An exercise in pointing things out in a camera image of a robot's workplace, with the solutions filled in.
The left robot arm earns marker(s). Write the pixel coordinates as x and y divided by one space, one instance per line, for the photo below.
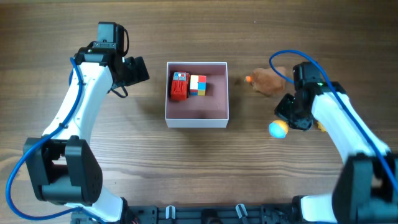
61 166

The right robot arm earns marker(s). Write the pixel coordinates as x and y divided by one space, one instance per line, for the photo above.
363 192

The blue orange toy figure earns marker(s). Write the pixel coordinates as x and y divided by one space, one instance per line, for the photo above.
278 129

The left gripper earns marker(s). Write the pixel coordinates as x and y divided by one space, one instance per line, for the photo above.
138 71

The colourful two-by-two puzzle cube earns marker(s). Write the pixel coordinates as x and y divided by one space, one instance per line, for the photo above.
198 85

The pink white open box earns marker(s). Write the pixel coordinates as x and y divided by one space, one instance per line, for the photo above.
209 111

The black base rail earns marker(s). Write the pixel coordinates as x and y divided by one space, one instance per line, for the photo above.
284 213

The yellow round token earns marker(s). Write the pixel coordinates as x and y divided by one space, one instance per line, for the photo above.
321 127

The red toy fire truck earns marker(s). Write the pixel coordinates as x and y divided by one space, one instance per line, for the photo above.
180 86

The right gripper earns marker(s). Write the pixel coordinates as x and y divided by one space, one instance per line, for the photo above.
285 109

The brown plush toy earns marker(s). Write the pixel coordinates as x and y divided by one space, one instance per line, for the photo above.
266 81

